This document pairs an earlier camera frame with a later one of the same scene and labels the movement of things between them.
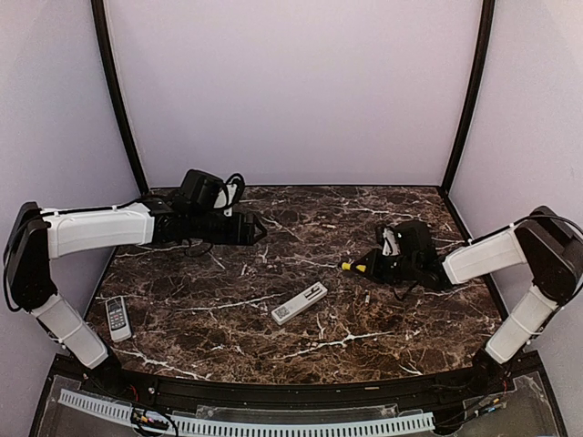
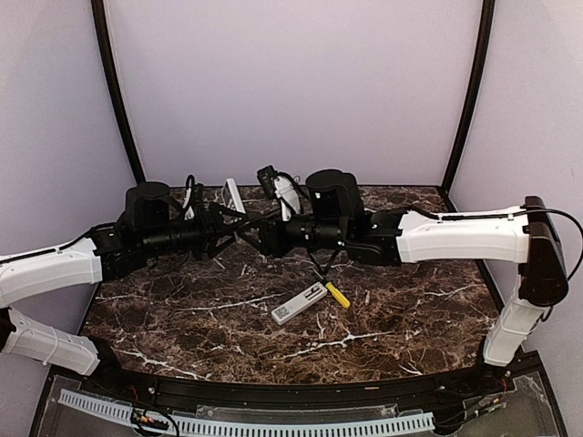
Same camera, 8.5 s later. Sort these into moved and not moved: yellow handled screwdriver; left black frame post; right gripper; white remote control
Moved: right gripper; yellow handled screwdriver
Not moved: left black frame post; white remote control
